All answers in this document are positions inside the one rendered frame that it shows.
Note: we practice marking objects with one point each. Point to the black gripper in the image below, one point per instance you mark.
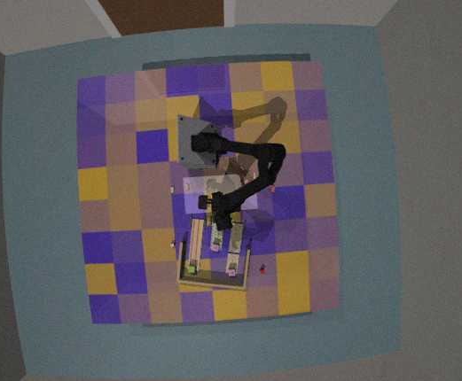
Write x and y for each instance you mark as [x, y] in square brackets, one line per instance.
[204, 200]

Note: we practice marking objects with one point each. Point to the beige strip with teal polka dots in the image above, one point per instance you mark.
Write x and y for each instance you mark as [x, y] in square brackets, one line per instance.
[216, 236]

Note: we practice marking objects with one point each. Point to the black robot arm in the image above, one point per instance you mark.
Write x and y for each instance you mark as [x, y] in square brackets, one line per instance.
[224, 205]

